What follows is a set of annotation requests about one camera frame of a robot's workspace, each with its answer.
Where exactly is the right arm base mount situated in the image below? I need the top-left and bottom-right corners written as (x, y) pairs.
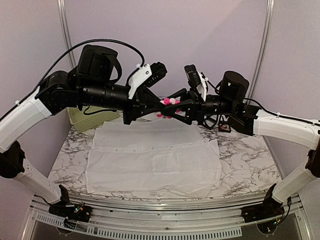
top-left (241, 198), bottom-right (287, 223)

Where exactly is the right aluminium frame post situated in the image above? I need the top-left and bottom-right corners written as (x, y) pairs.
top-left (248, 0), bottom-right (275, 99)

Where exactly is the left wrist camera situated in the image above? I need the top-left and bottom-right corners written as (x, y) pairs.
top-left (127, 62), bottom-right (167, 100)

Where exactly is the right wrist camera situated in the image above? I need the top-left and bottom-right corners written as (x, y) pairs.
top-left (184, 64), bottom-right (208, 102)

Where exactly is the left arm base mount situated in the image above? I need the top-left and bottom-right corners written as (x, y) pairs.
top-left (48, 201), bottom-right (93, 223)

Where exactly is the aluminium frame post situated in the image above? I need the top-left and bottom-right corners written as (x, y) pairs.
top-left (248, 0), bottom-right (275, 99)
top-left (56, 0), bottom-right (76, 69)

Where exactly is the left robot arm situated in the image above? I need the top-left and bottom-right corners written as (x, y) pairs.
top-left (0, 38), bottom-right (167, 217)

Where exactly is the white slotted cable duct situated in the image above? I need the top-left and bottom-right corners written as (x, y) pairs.
top-left (33, 213), bottom-right (243, 240)

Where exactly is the left aluminium frame post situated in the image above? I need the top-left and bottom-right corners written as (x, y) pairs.
top-left (56, 0), bottom-right (76, 69)

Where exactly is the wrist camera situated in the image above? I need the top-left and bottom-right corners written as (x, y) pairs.
top-left (127, 62), bottom-right (167, 100)
top-left (184, 64), bottom-right (208, 102)

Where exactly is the green plastic basket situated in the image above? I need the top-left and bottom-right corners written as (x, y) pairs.
top-left (67, 106), bottom-right (120, 133)

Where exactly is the black box with brown brooch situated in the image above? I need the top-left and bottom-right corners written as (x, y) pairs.
top-left (218, 122), bottom-right (231, 133)

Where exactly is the pink flower brooch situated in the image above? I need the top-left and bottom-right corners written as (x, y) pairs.
top-left (156, 97), bottom-right (181, 119)

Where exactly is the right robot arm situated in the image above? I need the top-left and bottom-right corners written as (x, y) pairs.
top-left (161, 70), bottom-right (320, 218)

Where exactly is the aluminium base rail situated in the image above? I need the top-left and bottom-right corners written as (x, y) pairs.
top-left (22, 193), bottom-right (312, 240)

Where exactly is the white button shirt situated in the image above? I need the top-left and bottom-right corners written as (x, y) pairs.
top-left (85, 119), bottom-right (222, 198)

